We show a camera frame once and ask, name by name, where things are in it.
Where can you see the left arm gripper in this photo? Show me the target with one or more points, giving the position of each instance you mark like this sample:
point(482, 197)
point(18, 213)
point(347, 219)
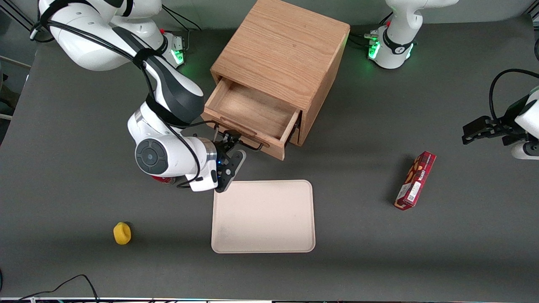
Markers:
point(506, 121)

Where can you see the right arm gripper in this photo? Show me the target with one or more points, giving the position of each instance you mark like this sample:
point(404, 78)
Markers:
point(221, 148)

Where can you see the wooden drawer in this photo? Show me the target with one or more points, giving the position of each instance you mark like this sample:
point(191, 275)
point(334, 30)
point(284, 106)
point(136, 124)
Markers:
point(252, 109)

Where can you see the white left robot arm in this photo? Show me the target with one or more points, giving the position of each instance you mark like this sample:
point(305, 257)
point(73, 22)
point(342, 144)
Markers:
point(396, 50)

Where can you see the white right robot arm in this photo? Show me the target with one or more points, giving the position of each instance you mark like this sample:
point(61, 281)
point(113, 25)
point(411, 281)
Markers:
point(101, 50)

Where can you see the wooden drawer cabinet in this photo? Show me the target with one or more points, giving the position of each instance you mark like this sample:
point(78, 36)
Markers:
point(282, 46)

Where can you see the beige plastic tray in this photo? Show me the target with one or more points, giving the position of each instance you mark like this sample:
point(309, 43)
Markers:
point(263, 216)

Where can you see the red cola bottle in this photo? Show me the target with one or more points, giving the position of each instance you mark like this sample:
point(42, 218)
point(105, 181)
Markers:
point(162, 180)

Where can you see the red snack box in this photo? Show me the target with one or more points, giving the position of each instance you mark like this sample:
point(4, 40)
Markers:
point(414, 181)

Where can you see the yellow sponge toy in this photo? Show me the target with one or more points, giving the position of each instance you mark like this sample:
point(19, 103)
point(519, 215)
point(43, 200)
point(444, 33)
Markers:
point(122, 233)

